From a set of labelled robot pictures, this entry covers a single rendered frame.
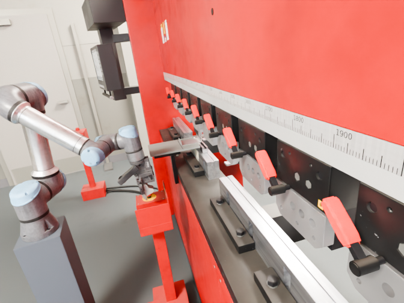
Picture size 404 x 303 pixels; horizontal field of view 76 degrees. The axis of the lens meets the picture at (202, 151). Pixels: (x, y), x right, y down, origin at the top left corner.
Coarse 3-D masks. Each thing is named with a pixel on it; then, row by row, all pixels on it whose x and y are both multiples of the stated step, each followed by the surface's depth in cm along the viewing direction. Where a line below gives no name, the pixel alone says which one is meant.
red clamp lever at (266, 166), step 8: (256, 152) 53; (264, 152) 52; (264, 160) 51; (264, 168) 51; (272, 168) 50; (264, 176) 51; (272, 176) 50; (272, 184) 49; (280, 184) 49; (272, 192) 48; (280, 192) 49
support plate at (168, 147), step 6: (186, 138) 150; (192, 138) 149; (150, 144) 146; (156, 144) 145; (162, 144) 144; (168, 144) 143; (174, 144) 142; (180, 144) 141; (192, 144) 139; (198, 144) 138; (150, 150) 137; (156, 150) 136; (162, 150) 135; (168, 150) 134; (174, 150) 133; (180, 150) 133; (150, 156) 130
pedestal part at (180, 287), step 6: (174, 282) 163; (180, 282) 163; (156, 288) 160; (162, 288) 160; (180, 288) 159; (156, 294) 156; (162, 294) 156; (180, 294) 155; (186, 294) 155; (156, 300) 153; (162, 300) 152; (174, 300) 151; (180, 300) 151; (186, 300) 150
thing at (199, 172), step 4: (184, 156) 152; (188, 156) 149; (192, 156) 148; (188, 160) 144; (192, 160) 143; (196, 160) 143; (188, 164) 142; (192, 164) 138; (192, 168) 133; (196, 168) 132; (200, 168) 132; (192, 172) 133; (196, 172) 129; (200, 172) 129; (196, 176) 129
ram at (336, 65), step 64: (192, 0) 90; (256, 0) 49; (320, 0) 34; (384, 0) 26; (192, 64) 108; (256, 64) 54; (320, 64) 36; (384, 64) 27; (384, 128) 28; (384, 192) 30
